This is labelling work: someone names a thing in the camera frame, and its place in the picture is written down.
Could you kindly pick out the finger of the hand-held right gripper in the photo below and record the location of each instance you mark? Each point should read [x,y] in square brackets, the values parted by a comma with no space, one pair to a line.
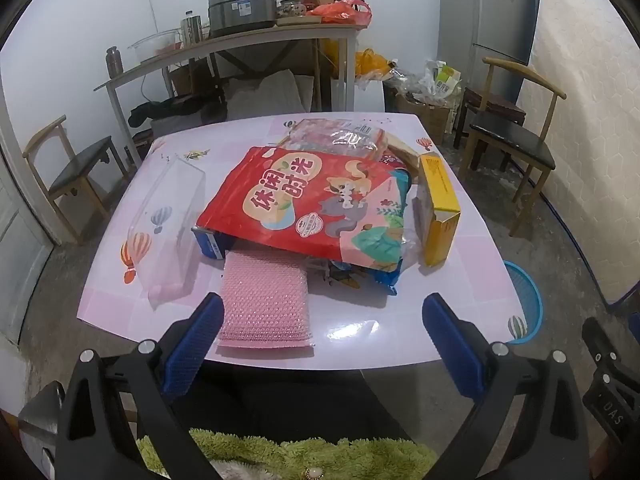
[602,350]

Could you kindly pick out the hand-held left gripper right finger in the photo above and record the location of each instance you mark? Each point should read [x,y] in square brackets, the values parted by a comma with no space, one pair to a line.
[452,345]

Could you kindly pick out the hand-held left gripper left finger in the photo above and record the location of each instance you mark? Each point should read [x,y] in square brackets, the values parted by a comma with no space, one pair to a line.
[192,345]

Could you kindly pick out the pink bubble mailer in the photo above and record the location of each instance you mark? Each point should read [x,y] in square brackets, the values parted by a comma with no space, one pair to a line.
[265,305]

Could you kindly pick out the blue plastic basket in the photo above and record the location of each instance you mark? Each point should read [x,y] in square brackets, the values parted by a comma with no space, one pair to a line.
[525,300]

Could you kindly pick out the blue snack bag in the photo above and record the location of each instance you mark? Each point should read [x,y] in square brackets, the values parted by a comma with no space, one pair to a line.
[380,280]

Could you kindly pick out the blue and white carton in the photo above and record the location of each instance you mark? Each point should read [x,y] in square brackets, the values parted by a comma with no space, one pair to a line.
[210,245]

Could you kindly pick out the clear plastic box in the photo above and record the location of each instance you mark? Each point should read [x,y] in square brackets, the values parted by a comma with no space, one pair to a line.
[170,220]

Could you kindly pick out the yellow cardboard box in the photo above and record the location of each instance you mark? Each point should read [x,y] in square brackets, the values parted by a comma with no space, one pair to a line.
[440,195]

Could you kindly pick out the red snack bag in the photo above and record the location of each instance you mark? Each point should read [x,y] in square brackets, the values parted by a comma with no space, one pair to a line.
[280,200]

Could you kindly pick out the clear red-printed plastic wrapper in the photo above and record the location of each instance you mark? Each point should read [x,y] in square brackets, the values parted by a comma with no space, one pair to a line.
[335,135]

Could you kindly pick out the wooden chair with dark seat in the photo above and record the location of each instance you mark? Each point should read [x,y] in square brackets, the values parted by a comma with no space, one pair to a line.
[82,165]
[515,145]

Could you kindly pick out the white mattress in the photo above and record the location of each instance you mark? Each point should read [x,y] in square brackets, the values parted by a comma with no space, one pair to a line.
[585,135]

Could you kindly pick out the brown cardboard box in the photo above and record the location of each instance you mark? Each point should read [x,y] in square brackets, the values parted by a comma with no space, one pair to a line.
[430,115]
[187,80]

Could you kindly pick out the black clothing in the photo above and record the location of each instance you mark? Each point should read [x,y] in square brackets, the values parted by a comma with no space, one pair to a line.
[170,110]

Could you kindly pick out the grey pillow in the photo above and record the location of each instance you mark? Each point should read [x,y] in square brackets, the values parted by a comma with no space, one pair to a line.
[265,95]

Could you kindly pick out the pile of plastic bags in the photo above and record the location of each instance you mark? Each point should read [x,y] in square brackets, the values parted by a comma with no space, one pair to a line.
[435,80]

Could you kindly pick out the steel thermos bottle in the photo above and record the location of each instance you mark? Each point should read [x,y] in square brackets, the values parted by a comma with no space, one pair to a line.
[114,62]

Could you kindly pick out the yellow plastic bag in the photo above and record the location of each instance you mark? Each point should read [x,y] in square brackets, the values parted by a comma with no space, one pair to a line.
[372,62]

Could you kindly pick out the wooden side table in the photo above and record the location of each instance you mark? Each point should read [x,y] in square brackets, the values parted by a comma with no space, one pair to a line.
[250,40]

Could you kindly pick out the steel cup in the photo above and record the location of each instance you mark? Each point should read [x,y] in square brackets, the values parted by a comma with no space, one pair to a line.
[191,30]

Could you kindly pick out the grey refrigerator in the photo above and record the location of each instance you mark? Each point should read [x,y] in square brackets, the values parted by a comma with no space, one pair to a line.
[500,10]

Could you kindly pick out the grey rice cooker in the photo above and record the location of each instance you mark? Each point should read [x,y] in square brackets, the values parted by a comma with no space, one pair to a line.
[242,10]

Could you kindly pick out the glass jar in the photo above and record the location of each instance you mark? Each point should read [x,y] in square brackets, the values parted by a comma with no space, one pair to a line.
[290,8]

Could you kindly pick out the red plastic bag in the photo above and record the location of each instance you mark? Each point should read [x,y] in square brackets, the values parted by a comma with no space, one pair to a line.
[340,12]

